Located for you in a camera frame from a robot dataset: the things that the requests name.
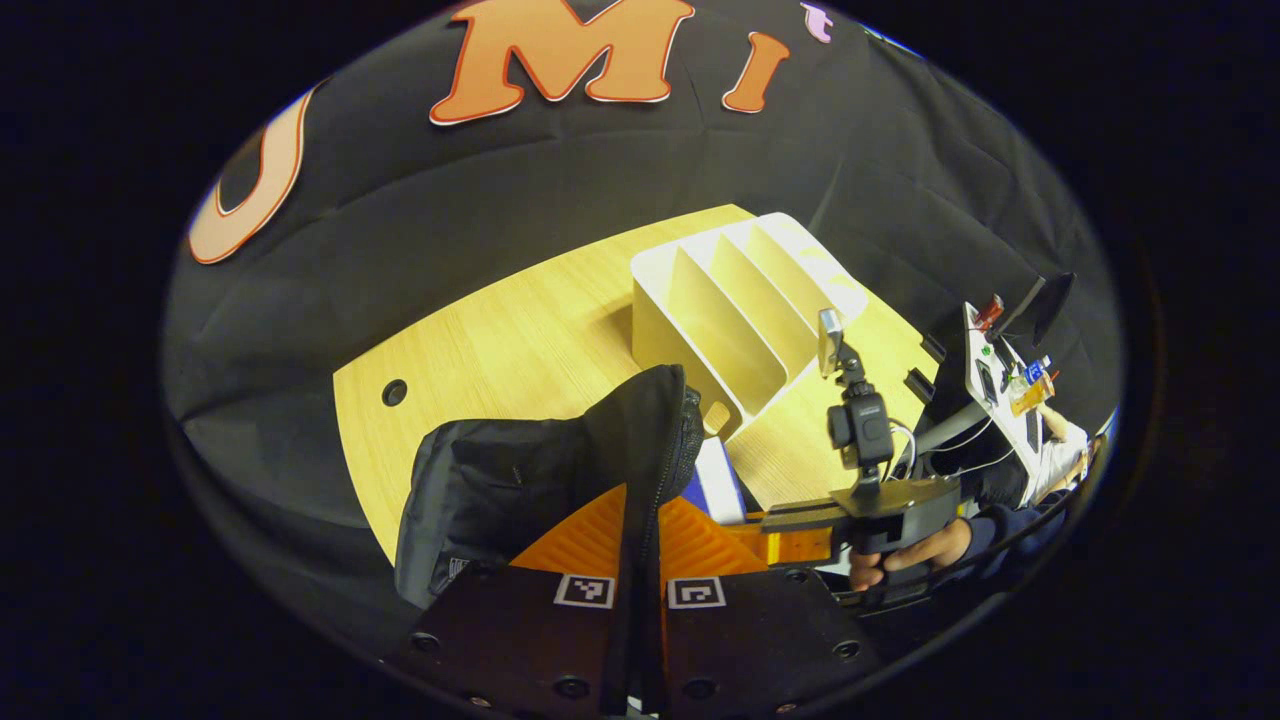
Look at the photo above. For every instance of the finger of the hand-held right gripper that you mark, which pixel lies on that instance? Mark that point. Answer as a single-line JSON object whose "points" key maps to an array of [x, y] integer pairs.
{"points": [[805, 514], [800, 545]]}

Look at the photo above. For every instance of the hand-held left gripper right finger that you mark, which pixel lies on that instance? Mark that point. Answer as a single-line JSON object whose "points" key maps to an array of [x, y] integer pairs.
{"points": [[750, 640]]}

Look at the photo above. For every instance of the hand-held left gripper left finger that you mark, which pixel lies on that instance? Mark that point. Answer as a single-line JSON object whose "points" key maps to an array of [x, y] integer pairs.
{"points": [[520, 640]]}

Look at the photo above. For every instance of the dark blue cover book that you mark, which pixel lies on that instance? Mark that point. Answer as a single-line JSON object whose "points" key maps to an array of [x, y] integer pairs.
{"points": [[718, 480]]}

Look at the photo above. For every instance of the black schoolbag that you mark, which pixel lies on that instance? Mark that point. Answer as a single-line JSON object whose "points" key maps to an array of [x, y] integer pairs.
{"points": [[500, 480]]}

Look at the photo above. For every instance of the white bookshelf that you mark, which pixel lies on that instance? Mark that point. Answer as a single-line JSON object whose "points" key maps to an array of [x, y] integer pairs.
{"points": [[700, 320]]}

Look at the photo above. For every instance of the white electronics board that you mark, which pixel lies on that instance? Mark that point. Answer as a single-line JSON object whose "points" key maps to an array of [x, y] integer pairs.
{"points": [[990, 370]]}

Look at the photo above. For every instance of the black flat panel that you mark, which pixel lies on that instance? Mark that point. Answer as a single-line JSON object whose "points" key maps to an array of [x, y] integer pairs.
{"points": [[1045, 305]]}

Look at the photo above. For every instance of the black desk grommet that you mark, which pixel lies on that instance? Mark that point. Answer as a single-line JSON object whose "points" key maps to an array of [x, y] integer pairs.
{"points": [[394, 391]]}

